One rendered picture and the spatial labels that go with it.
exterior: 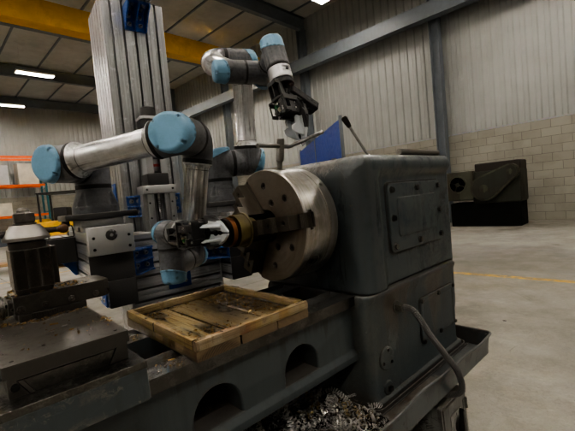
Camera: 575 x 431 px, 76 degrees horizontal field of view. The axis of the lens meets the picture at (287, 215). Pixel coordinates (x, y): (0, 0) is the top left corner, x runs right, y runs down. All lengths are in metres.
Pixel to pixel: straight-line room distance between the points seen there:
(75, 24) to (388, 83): 8.94
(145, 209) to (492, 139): 10.25
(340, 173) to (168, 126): 0.49
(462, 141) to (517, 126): 1.32
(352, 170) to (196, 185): 0.51
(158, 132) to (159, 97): 0.66
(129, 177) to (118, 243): 0.44
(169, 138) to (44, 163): 0.42
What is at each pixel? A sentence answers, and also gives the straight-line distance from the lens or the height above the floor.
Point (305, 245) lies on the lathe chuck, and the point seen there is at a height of 1.03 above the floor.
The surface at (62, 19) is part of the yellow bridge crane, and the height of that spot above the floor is 6.19.
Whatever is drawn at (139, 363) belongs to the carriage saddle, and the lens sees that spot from 0.65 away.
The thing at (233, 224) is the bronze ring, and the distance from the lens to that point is 0.93.
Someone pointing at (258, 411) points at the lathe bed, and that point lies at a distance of 0.91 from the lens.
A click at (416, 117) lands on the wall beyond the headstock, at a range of 12.07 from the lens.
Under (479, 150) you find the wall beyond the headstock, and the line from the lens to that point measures 11.26.
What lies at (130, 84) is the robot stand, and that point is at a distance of 1.76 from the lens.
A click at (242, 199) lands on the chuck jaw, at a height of 1.16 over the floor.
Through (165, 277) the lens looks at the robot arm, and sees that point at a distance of 1.17.
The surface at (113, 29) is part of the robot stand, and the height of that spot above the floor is 1.89.
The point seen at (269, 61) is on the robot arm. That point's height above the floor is 1.58.
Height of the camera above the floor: 1.16
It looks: 3 degrees down
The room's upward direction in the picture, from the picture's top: 5 degrees counter-clockwise
